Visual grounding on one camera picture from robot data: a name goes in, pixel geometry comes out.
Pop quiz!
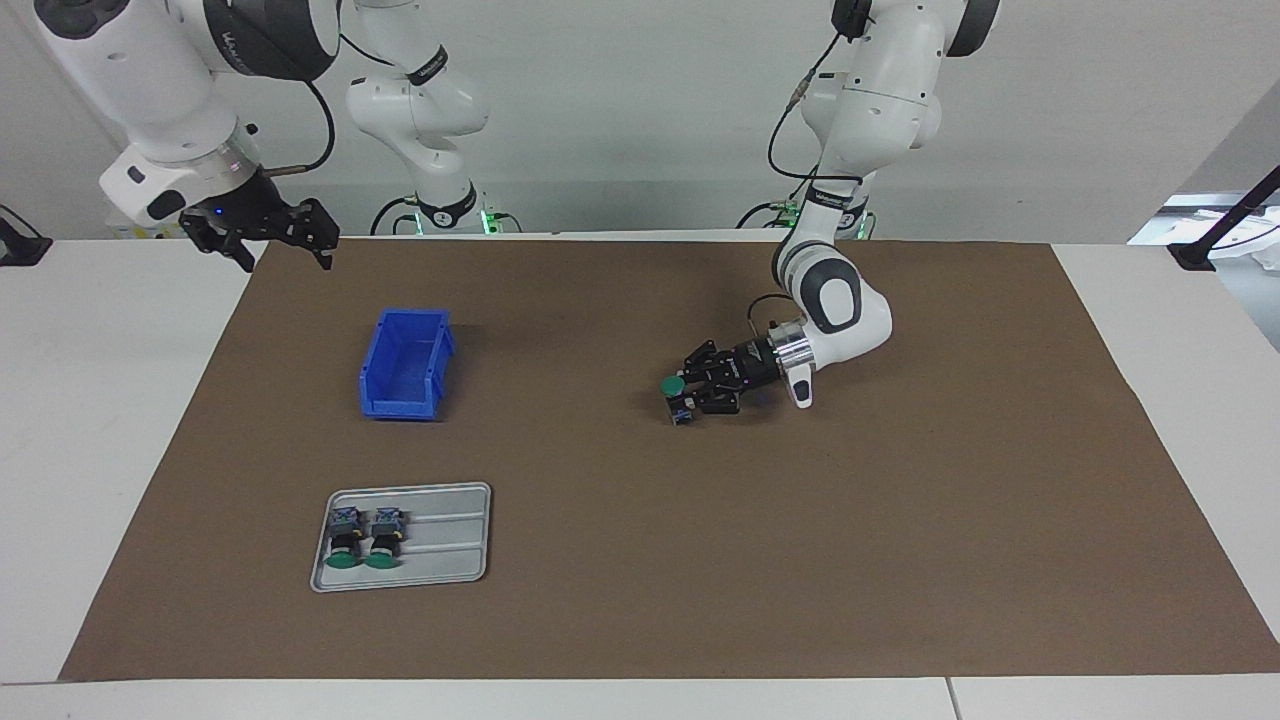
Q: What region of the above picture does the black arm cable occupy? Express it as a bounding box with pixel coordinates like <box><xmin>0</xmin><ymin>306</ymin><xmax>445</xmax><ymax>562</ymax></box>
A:
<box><xmin>747</xmin><ymin>34</ymin><xmax>867</xmax><ymax>332</ymax></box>
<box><xmin>262</xmin><ymin>78</ymin><xmax>337</xmax><ymax>179</ymax></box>

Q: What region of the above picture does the green push button switch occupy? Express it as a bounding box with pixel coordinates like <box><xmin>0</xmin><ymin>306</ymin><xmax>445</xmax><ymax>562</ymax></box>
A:
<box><xmin>364</xmin><ymin>505</ymin><xmax>407</xmax><ymax>572</ymax></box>
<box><xmin>659</xmin><ymin>372</ymin><xmax>700</xmax><ymax>428</ymax></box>
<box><xmin>324</xmin><ymin>505</ymin><xmax>364</xmax><ymax>574</ymax></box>

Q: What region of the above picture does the black base cable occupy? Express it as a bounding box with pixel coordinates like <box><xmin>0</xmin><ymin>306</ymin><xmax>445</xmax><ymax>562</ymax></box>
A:
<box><xmin>736</xmin><ymin>190</ymin><xmax>806</xmax><ymax>230</ymax></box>
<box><xmin>369</xmin><ymin>194</ymin><xmax>422</xmax><ymax>238</ymax></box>

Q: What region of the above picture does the black angled stand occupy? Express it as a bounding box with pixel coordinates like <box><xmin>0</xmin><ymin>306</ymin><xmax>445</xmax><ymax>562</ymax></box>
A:
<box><xmin>1166</xmin><ymin>164</ymin><xmax>1280</xmax><ymax>273</ymax></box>

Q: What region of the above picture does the black table clamp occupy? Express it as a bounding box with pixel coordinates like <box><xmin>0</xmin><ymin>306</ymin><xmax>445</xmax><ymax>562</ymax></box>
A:
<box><xmin>0</xmin><ymin>204</ymin><xmax>54</xmax><ymax>268</ymax></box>

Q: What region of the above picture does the blue plastic storage bin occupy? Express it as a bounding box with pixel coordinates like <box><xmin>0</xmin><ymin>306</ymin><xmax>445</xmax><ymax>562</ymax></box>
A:
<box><xmin>358</xmin><ymin>308</ymin><xmax>457</xmax><ymax>423</ymax></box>

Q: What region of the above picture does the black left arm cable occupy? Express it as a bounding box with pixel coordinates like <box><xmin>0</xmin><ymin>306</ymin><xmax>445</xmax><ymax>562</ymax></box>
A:
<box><xmin>747</xmin><ymin>34</ymin><xmax>867</xmax><ymax>332</ymax></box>

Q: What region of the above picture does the white wall socket box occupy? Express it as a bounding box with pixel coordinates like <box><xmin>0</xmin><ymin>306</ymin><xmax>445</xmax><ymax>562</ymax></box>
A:
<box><xmin>106</xmin><ymin>205</ymin><xmax>191</xmax><ymax>242</ymax></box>

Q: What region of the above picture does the grey metal tray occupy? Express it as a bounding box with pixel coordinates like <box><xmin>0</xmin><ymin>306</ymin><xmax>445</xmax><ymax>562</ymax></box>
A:
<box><xmin>309</xmin><ymin>482</ymin><xmax>493</xmax><ymax>594</ymax></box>

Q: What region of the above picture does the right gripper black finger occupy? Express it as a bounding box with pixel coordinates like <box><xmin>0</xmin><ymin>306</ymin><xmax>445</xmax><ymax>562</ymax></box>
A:
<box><xmin>179</xmin><ymin>209</ymin><xmax>257</xmax><ymax>274</ymax></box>
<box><xmin>289</xmin><ymin>197</ymin><xmax>342</xmax><ymax>272</ymax></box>

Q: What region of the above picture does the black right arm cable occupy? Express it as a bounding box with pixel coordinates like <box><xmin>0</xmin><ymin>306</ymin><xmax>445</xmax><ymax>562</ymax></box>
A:
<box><xmin>262</xmin><ymin>78</ymin><xmax>337</xmax><ymax>179</ymax></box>

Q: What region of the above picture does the brown paper table mat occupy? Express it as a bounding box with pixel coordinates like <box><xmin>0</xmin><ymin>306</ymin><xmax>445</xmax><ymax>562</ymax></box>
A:
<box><xmin>58</xmin><ymin>237</ymin><xmax>1280</xmax><ymax>683</ymax></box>

